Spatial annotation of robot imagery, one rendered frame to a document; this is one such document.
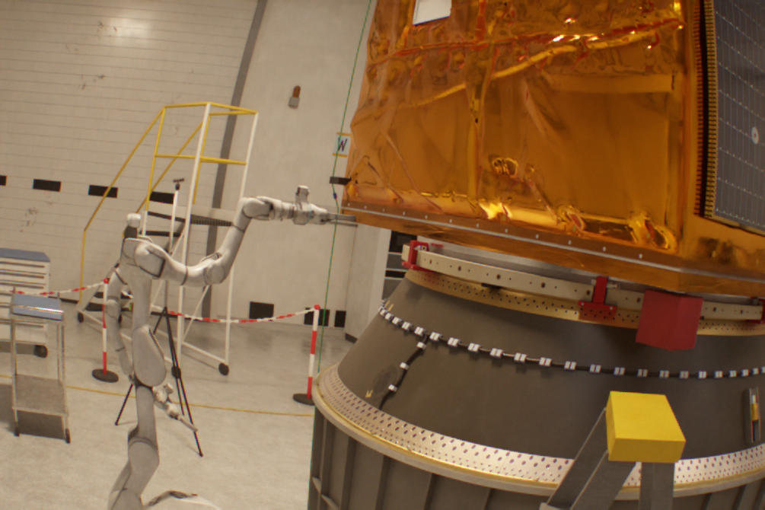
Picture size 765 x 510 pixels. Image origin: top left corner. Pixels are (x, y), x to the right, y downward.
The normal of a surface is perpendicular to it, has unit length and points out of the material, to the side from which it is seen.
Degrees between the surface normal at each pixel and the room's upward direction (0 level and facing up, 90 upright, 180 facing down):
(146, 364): 91
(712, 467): 43
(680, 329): 90
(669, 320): 90
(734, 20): 90
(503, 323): 62
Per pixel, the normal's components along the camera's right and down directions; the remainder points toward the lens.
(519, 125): -0.86, -0.14
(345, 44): 0.49, 0.11
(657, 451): -0.25, 0.01
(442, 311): -0.67, -0.55
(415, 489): -0.69, -0.07
